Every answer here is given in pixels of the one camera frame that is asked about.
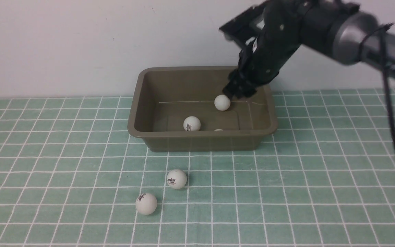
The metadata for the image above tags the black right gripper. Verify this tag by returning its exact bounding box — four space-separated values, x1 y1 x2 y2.
222 33 300 100

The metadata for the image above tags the white ball with logo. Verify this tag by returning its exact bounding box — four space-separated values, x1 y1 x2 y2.
135 193 158 215
167 169 188 189
183 116 202 131

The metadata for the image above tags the white ball with logo centre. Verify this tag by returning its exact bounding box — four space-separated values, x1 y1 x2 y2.
167 169 188 189

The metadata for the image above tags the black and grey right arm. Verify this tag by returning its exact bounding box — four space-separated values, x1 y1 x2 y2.
219 0 395 99

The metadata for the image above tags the olive green plastic bin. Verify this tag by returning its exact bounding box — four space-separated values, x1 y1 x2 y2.
128 66 278 152

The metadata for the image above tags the green checkered table cloth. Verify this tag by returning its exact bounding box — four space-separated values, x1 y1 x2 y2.
0 89 395 247

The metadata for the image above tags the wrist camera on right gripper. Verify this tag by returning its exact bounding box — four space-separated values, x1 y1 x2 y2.
218 2 267 49

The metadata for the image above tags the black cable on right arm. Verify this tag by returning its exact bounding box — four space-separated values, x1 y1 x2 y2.
357 22 395 247

